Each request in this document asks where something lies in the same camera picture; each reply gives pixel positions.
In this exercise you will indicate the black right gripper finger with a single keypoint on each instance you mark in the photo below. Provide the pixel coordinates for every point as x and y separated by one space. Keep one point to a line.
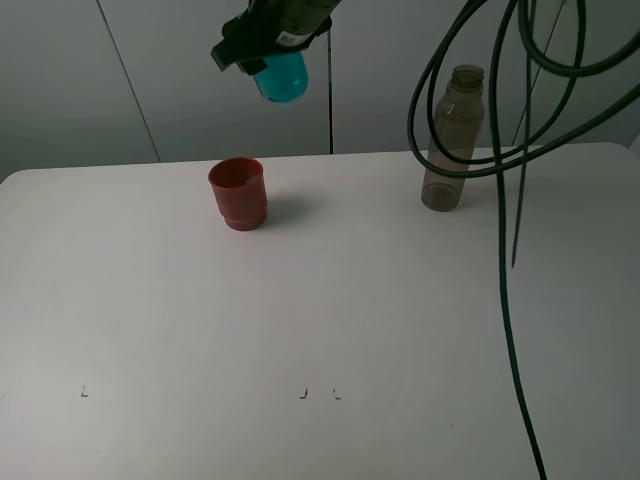
236 49

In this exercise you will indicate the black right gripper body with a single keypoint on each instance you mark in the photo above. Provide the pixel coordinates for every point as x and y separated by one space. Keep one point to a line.
278 24

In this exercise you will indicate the teal transparent plastic cup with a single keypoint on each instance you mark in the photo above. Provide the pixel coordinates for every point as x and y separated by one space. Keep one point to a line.
284 79

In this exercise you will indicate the brown transparent plastic bottle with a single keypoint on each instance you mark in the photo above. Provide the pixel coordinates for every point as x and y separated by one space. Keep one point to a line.
458 119

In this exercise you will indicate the red plastic cup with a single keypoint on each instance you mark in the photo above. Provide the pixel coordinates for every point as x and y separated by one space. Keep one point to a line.
239 190

